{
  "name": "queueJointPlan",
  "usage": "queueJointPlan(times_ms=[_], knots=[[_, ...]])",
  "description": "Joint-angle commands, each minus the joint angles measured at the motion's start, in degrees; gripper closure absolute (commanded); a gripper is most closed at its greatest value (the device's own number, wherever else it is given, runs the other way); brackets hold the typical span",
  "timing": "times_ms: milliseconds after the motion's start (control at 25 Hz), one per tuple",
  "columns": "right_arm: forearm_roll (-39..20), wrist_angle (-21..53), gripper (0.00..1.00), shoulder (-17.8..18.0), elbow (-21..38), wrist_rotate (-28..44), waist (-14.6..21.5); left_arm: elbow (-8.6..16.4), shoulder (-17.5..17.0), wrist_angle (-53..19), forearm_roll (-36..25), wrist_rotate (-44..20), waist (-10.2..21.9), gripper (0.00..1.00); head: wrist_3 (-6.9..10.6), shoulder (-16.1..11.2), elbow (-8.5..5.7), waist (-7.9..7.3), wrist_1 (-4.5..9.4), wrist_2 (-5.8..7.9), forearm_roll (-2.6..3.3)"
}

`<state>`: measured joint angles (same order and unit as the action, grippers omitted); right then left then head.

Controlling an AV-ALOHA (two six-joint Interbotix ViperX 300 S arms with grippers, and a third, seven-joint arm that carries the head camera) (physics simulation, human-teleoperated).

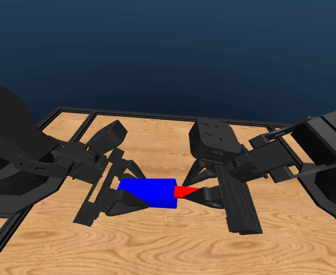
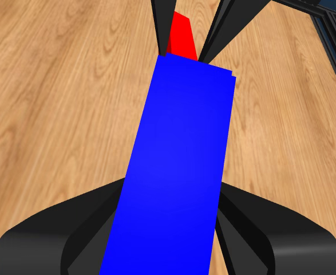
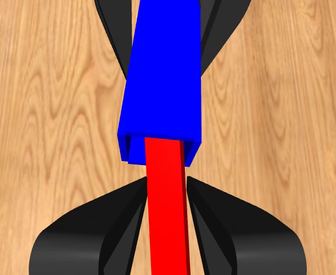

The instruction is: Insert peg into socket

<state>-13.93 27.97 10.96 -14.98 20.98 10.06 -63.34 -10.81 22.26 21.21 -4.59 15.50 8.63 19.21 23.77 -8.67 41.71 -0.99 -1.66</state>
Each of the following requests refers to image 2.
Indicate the thin red peg bar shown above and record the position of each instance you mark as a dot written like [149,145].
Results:
[182,37]

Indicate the blue hollow socket block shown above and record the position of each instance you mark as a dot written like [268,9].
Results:
[170,157]

